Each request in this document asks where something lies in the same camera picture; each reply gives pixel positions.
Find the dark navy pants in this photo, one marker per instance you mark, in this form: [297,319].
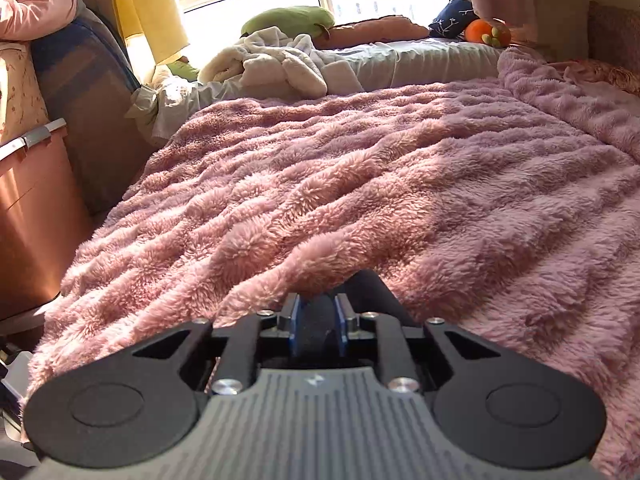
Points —
[320,325]

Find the small green plush toy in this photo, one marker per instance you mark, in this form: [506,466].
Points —
[180,67]

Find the blue grey folded quilt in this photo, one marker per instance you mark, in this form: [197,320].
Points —
[85,60]

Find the brown plush pillow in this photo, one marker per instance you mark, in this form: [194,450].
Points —
[370,32]

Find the pink quilt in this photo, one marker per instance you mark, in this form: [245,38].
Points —
[30,10]

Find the brown plastic storage box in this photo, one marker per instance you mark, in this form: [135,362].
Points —
[35,210]

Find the cream fleece blanket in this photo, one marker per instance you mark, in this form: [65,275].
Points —
[270,60]

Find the orange plush toy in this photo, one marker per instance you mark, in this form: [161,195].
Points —
[487,32]

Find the yellow curtain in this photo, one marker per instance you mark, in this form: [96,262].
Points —
[145,5]

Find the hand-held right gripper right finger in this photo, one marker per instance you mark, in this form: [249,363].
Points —
[342,321]

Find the green plush pillow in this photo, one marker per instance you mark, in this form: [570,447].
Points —
[290,19]

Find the navy patterned pillow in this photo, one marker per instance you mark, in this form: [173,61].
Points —
[452,17]

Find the pink brown headboard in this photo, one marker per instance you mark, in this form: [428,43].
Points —
[615,30]

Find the floral pillow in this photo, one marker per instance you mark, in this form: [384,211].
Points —
[610,74]

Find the floral storage bag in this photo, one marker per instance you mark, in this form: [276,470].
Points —
[17,90]

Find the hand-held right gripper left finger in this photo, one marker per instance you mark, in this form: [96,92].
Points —
[296,320]

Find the grey bed sheet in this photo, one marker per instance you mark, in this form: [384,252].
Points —
[400,62]

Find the bunched pink fluffy blanket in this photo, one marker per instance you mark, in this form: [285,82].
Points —
[560,90]

